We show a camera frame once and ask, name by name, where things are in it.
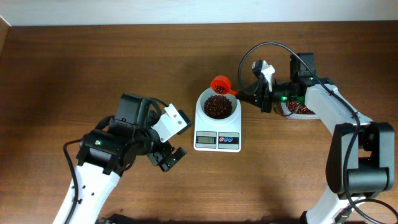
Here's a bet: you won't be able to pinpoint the orange measuring scoop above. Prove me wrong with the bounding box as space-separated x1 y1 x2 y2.
211 75 238 96

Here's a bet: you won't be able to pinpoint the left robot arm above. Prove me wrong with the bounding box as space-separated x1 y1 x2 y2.
54 93 191 223

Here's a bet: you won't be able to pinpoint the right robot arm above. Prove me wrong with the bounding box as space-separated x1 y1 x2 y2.
237 53 394 223

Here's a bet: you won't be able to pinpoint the white digital kitchen scale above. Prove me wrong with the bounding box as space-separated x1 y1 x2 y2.
193 100 242 152

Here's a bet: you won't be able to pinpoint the clear plastic container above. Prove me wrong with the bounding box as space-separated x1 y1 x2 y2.
280 103 319 120

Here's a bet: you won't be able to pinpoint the red beans in bowl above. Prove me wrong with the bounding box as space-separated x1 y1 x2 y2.
204 95 233 119

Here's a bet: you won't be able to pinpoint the white round bowl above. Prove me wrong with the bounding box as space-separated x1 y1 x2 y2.
198 88 240 120

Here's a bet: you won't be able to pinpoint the right black cable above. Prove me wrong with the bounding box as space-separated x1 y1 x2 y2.
237 41 398 224

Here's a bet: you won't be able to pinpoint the black cable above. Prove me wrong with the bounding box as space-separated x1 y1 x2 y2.
62 138 82 224
237 41 398 224

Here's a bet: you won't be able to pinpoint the left black cable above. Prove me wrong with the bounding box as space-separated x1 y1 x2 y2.
62 138 82 224

